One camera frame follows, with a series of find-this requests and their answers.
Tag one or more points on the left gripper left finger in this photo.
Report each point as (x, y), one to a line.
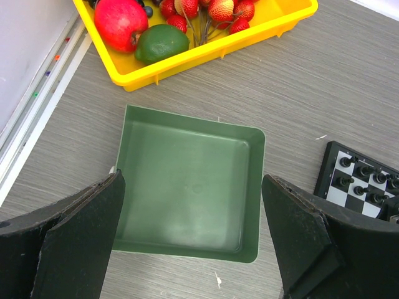
(62, 250)

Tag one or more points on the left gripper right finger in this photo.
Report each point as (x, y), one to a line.
(327, 251)

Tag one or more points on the black white chessboard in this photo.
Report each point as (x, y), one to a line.
(355, 181)

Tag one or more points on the green plastic tray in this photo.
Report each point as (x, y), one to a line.
(192, 186)

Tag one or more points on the green lime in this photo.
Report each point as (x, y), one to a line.
(160, 42)

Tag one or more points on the red mango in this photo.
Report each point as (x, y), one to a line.
(120, 23)

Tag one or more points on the yellow plastic tray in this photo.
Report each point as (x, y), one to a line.
(272, 18)

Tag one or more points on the black grape bunch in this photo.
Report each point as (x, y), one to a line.
(148, 10)

